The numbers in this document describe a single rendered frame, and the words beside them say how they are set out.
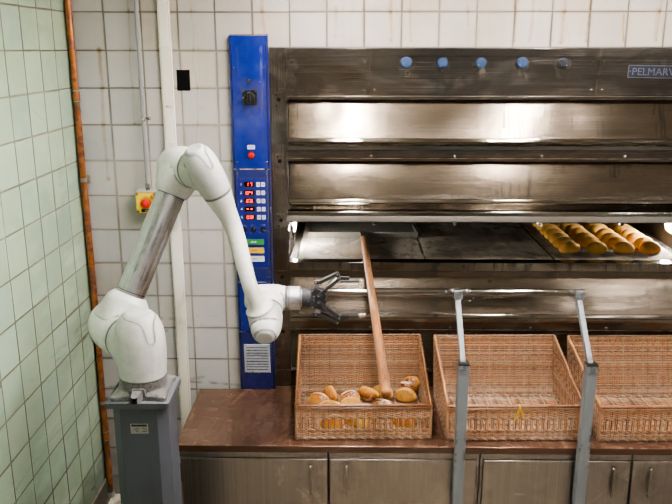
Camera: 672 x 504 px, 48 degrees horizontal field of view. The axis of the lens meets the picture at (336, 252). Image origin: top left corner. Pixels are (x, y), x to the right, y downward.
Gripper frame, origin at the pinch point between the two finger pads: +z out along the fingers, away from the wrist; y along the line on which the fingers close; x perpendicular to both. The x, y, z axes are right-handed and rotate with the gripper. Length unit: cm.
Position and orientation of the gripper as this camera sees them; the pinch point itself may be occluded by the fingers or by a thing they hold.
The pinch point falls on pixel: (355, 298)
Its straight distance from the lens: 285.2
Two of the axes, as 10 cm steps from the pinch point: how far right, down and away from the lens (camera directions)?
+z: 10.0, 0.0, 0.0
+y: 0.0, 9.7, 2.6
